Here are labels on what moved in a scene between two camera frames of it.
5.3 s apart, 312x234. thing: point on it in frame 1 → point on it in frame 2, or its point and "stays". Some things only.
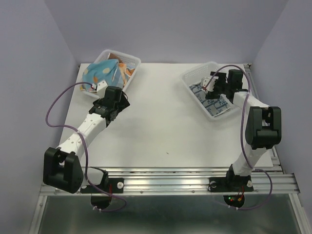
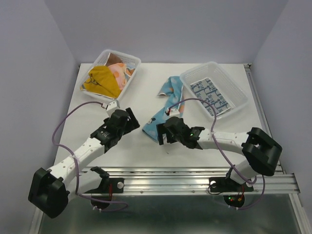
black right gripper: x=221 y=75 → x=162 y=129
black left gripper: x=123 y=104 → x=132 y=122
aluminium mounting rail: x=182 y=181 stays
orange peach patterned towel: x=126 y=72 stays
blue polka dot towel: x=107 y=70 → x=171 y=93
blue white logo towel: x=215 y=106 stays
